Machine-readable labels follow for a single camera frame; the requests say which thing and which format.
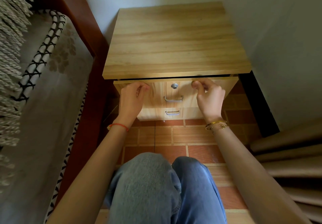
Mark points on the person's left hand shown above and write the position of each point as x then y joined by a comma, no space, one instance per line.
130,103

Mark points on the person's right hand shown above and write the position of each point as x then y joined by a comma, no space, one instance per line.
212,100

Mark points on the person's right forearm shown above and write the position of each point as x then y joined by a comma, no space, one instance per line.
256,176

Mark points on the person's left forearm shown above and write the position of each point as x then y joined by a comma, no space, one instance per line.
93,176

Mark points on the wooden lower drawer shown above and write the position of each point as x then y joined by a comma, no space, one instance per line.
151,113

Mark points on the wooden bedside table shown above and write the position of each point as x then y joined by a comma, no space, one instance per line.
176,37

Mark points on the white quilted mattress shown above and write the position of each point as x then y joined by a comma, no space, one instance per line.
50,118

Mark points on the blue jeans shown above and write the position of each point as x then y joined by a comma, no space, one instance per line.
151,193

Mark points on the beige curtain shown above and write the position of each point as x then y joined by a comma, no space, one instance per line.
294,171

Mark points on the floral fringed pillow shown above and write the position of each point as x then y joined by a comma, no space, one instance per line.
10,43

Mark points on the red-brown wooden bed frame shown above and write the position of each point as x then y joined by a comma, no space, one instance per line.
80,17

